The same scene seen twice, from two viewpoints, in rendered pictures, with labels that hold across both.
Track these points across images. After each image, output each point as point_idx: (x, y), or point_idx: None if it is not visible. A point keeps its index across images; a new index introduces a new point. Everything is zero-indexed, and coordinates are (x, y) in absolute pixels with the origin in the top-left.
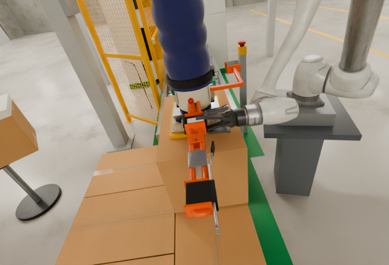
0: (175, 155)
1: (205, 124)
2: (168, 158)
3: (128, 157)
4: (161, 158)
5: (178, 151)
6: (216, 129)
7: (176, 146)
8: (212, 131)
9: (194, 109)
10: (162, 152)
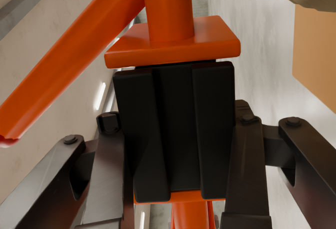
0: (320, 82)
1: (155, 203)
2: (309, 81)
3: None
4: (298, 67)
5: (328, 58)
6: (312, 204)
7: (328, 13)
8: (289, 185)
9: (85, 66)
10: (300, 34)
